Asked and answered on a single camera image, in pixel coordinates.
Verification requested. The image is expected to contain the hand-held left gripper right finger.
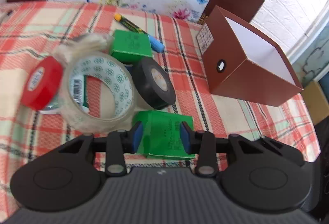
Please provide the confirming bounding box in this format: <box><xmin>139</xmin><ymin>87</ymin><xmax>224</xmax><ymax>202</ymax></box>
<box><xmin>179</xmin><ymin>121</ymin><xmax>305</xmax><ymax>177</ymax></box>

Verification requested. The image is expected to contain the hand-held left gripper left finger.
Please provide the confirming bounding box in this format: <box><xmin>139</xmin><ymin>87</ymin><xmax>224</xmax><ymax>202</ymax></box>
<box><xmin>58</xmin><ymin>121</ymin><xmax>144</xmax><ymax>177</ymax></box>

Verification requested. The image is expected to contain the green cardboard box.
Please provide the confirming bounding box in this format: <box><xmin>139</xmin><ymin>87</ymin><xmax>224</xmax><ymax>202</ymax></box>
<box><xmin>109</xmin><ymin>29</ymin><xmax>154</xmax><ymax>64</ymax></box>
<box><xmin>132</xmin><ymin>110</ymin><xmax>195</xmax><ymax>161</ymax></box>

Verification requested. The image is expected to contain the black tape roll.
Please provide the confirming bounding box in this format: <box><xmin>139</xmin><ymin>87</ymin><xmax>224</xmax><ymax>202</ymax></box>
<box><xmin>132</xmin><ymin>57</ymin><xmax>177</xmax><ymax>109</ymax></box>

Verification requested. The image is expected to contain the clear packing tape roll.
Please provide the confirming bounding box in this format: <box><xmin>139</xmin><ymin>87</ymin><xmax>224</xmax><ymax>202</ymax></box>
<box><xmin>60</xmin><ymin>51</ymin><xmax>136</xmax><ymax>135</ymax></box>

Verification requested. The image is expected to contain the brown box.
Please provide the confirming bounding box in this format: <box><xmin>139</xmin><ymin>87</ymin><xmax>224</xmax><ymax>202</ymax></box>
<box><xmin>197</xmin><ymin>5</ymin><xmax>304</xmax><ymax>107</ymax></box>

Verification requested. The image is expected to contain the red plaid blanket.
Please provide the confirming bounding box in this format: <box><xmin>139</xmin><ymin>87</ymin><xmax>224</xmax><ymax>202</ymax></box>
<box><xmin>0</xmin><ymin>0</ymin><xmax>322</xmax><ymax>217</ymax></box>

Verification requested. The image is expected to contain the red tape roll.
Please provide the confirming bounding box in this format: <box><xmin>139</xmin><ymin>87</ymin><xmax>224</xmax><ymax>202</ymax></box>
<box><xmin>21</xmin><ymin>56</ymin><xmax>64</xmax><ymax>110</ymax></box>

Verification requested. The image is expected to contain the crumpled clear plastic wrapper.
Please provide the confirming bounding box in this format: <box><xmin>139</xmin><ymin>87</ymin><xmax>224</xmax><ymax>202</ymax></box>
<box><xmin>53</xmin><ymin>33</ymin><xmax>114</xmax><ymax>64</ymax></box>

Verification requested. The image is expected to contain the black marker with blue cap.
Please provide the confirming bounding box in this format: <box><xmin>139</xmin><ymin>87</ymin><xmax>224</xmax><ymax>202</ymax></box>
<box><xmin>114</xmin><ymin>13</ymin><xmax>165</xmax><ymax>52</ymax></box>

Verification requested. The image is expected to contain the tan cardboard box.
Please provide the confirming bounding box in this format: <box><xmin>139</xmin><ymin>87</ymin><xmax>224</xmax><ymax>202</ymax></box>
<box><xmin>302</xmin><ymin>81</ymin><xmax>329</xmax><ymax>125</ymax></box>

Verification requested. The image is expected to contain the frosted glass door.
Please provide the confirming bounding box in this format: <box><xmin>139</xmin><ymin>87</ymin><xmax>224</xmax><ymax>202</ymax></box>
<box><xmin>287</xmin><ymin>0</ymin><xmax>329</xmax><ymax>86</ymax></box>

